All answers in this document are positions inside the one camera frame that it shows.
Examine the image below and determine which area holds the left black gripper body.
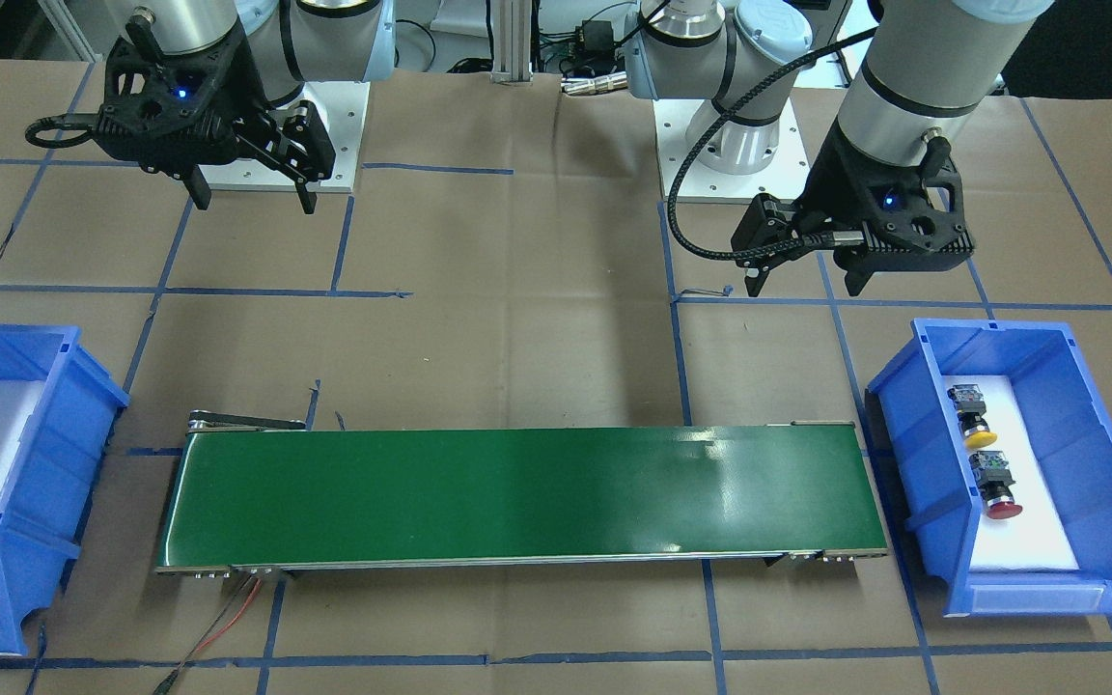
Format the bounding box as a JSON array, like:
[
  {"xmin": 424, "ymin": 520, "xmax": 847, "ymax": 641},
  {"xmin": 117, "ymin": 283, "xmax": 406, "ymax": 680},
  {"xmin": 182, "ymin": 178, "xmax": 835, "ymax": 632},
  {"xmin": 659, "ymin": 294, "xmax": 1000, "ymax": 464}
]
[{"xmin": 729, "ymin": 125, "xmax": 974, "ymax": 274}]

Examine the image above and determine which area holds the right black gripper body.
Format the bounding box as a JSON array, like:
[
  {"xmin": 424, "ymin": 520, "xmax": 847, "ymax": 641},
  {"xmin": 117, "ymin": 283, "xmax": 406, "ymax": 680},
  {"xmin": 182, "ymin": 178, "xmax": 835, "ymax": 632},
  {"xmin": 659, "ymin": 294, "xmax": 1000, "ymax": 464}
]
[{"xmin": 93, "ymin": 21, "xmax": 335, "ymax": 183}]

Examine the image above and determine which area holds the yellow push button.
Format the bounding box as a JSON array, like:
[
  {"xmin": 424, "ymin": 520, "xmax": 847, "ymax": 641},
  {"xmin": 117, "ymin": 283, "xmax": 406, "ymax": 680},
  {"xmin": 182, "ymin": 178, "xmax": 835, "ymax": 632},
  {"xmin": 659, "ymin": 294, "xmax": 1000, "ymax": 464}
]
[{"xmin": 946, "ymin": 383, "xmax": 997, "ymax": 451}]

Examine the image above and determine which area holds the red push button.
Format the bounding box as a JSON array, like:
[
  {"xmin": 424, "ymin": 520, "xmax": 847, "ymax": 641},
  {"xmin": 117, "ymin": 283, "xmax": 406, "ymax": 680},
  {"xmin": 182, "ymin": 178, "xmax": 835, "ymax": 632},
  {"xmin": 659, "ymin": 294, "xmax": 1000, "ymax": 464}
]
[{"xmin": 969, "ymin": 450, "xmax": 1023, "ymax": 520}]

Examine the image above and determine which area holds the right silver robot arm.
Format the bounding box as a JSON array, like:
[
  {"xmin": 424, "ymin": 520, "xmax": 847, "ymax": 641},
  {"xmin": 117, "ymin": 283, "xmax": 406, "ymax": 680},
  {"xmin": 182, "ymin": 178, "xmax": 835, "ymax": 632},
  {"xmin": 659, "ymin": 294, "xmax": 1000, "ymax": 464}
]
[{"xmin": 90, "ymin": 1, "xmax": 396, "ymax": 214}]

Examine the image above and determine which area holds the green conveyor belt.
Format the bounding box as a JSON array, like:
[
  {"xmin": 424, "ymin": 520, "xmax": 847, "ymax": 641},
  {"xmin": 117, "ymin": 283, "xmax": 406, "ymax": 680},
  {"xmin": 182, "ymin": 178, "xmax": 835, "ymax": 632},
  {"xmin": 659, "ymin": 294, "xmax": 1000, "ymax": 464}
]
[{"xmin": 155, "ymin": 423, "xmax": 888, "ymax": 575}]

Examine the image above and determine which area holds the blue bin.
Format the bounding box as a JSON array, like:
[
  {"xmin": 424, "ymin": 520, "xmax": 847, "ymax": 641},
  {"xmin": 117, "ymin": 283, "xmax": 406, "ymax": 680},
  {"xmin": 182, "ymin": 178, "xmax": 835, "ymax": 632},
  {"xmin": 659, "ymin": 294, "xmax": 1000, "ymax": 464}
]
[
  {"xmin": 868, "ymin": 318, "xmax": 1112, "ymax": 617},
  {"xmin": 0, "ymin": 324, "xmax": 129, "ymax": 655}
]

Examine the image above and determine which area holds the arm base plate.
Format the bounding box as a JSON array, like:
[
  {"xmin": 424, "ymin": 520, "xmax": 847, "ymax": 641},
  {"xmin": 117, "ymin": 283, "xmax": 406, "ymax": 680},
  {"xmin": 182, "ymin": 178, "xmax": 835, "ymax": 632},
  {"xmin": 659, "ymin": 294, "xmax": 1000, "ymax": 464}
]
[
  {"xmin": 200, "ymin": 82, "xmax": 371, "ymax": 193},
  {"xmin": 653, "ymin": 98, "xmax": 808, "ymax": 203}
]

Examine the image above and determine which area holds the aluminium frame post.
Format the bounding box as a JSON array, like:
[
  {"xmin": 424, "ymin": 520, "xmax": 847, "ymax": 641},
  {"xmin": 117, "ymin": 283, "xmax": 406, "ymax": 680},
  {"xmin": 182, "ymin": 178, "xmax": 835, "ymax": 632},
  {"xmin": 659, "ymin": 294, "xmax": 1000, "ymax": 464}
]
[{"xmin": 488, "ymin": 1, "xmax": 538, "ymax": 85}]

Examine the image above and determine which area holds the red black conveyor wire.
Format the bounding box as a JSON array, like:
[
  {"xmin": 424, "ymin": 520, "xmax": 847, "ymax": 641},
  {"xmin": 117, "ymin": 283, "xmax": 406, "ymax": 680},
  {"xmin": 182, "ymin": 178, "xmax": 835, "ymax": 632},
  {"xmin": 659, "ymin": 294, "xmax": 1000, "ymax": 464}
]
[{"xmin": 151, "ymin": 576, "xmax": 272, "ymax": 695}]

